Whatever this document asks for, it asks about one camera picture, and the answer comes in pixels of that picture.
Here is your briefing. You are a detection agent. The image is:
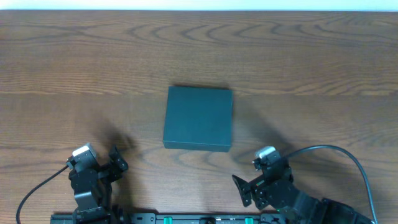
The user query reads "dark green gift box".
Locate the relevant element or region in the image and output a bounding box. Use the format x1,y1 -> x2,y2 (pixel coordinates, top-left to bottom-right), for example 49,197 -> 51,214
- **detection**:
163,86 -> 233,152

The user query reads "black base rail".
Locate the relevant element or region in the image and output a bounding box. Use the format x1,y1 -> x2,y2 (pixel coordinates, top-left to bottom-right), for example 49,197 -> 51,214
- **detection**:
50,213 -> 290,224

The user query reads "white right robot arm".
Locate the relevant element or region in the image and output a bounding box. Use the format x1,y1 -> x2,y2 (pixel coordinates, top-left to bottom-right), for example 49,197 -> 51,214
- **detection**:
232,156 -> 373,224

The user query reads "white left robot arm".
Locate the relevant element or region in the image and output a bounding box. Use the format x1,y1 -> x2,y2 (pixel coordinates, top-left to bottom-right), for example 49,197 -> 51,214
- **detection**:
67,143 -> 131,223

